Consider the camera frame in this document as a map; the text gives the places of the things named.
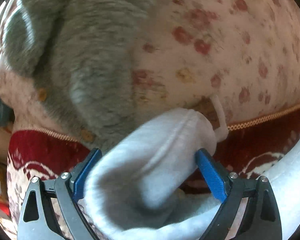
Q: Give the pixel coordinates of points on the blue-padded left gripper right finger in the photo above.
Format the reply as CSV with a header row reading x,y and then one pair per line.
x,y
261,218

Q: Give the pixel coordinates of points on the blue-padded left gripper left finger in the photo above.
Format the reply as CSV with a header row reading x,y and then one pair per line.
x,y
37,217

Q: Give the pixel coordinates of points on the grey sweatpants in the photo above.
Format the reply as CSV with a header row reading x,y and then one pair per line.
x,y
150,187

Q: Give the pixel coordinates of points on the red floral fleece blanket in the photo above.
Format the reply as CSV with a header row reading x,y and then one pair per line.
x,y
248,152

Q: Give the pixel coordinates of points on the floral quilt bundle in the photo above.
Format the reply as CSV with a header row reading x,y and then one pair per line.
x,y
246,52

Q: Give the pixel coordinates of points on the grey-green fleece garment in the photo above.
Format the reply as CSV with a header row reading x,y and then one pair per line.
x,y
80,53

